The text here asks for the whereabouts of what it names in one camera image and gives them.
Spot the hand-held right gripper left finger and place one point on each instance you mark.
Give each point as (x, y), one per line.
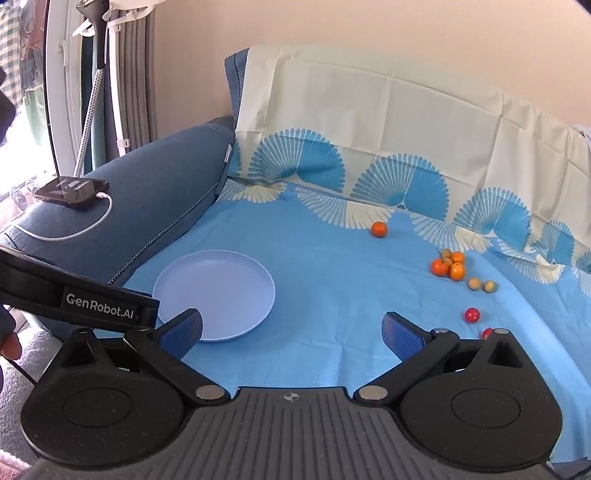
(182, 331)

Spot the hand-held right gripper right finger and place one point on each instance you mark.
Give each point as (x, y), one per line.
(401, 334)

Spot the light blue round plate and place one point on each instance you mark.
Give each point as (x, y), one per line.
(221, 286)

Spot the yellow-orange tangerine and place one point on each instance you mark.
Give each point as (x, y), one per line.
(457, 273)

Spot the red cherry tomato green stem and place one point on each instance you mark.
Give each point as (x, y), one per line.
(486, 333)

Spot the small orange tangerine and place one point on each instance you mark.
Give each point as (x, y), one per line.
(379, 229)
(458, 257)

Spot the yellow cherry tomato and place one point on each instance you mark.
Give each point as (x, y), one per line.
(489, 286)

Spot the person's left hand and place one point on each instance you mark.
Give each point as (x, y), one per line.
(10, 347)

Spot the black smartphone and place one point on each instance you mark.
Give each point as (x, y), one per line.
(71, 190)

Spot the blue and cream printed blanket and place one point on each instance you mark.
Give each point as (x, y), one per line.
(323, 277)

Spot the blue sofa armrest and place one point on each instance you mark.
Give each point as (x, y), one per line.
(152, 184)

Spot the white pole with clip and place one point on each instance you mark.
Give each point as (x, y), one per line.
(115, 92)

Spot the grey curtain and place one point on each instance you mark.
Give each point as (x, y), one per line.
(138, 83)

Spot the teal cloth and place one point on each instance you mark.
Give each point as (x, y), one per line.
(87, 60)

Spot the checked hanging cloth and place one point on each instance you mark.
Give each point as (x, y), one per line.
(14, 27)

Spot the white plastic hanger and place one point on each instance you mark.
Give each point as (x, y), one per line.
(124, 18)

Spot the white window frame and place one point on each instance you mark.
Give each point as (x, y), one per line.
(60, 92)

